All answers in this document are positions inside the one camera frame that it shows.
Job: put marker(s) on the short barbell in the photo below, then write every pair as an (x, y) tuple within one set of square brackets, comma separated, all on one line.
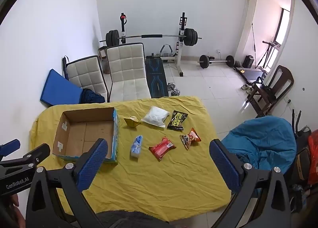
[(205, 61)]

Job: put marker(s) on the red bag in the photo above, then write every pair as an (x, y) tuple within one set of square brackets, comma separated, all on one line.
[(313, 158)]

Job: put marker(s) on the pair of light shoes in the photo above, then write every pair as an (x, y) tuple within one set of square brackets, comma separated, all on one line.
[(247, 88)]

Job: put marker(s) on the black tripod stand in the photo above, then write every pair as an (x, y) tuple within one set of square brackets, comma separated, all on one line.
[(269, 51)]

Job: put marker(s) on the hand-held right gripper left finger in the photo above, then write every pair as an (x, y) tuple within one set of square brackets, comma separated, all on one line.
[(93, 163)]

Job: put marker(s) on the dark wooden chair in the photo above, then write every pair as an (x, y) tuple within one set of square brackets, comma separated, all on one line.
[(280, 81)]

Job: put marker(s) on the treadmill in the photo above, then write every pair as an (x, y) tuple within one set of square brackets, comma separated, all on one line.
[(249, 74)]

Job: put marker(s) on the tall white quilted chair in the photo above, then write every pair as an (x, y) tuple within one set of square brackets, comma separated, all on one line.
[(126, 69)]

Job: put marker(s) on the cardboard box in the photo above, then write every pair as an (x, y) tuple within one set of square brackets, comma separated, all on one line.
[(84, 131)]

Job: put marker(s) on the low white quilted chair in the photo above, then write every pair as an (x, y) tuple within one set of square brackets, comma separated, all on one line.
[(85, 74)]

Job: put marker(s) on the white barbell rack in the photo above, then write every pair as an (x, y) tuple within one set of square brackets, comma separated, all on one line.
[(179, 54)]

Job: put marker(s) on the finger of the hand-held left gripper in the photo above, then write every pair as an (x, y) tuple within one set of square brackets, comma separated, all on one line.
[(37, 153), (10, 146)]

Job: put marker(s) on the dark blue cloth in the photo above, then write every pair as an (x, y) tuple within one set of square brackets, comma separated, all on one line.
[(92, 96)]

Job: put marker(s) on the brown wooden stool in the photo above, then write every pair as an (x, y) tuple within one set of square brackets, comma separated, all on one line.
[(102, 56)]

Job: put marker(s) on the light blue tissue pack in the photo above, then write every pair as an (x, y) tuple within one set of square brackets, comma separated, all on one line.
[(137, 146)]

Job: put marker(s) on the blue folded gym mat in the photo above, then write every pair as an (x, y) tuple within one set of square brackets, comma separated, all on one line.
[(59, 88)]

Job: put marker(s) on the small black appliance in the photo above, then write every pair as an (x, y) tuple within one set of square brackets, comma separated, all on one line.
[(248, 61)]

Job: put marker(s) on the white plastic bag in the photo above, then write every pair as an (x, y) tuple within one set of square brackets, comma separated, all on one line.
[(155, 116)]

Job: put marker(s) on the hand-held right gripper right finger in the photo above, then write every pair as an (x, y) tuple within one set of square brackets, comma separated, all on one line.
[(223, 166)]

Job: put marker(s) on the orange snack packet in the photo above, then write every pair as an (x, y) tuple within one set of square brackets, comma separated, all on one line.
[(190, 138)]

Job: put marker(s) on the gold snack packet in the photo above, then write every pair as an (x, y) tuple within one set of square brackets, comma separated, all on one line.
[(131, 121)]

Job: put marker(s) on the red snack packet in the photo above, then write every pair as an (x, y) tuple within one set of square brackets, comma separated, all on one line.
[(162, 148)]

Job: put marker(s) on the yellow tablecloth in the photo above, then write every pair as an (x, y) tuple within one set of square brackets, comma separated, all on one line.
[(161, 183)]

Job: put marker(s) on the teal beanbag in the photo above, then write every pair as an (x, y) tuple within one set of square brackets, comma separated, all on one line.
[(263, 138)]

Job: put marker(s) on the long barbell with black plates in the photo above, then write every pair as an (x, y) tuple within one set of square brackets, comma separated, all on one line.
[(151, 36)]

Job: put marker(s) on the black and blue rod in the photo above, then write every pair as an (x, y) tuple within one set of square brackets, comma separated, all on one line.
[(65, 67)]

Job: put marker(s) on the person's dark fleece clothing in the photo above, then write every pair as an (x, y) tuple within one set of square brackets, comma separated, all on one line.
[(131, 220)]

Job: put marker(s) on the chrome dumbbells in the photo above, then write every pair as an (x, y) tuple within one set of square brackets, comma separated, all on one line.
[(174, 89)]

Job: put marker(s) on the person's left hand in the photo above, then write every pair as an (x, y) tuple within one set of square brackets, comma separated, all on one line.
[(17, 205)]

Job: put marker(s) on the black metal frame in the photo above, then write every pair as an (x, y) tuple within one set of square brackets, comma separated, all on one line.
[(299, 128)]

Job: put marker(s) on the black snack packet yellow print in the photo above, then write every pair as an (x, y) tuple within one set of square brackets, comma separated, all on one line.
[(177, 120)]

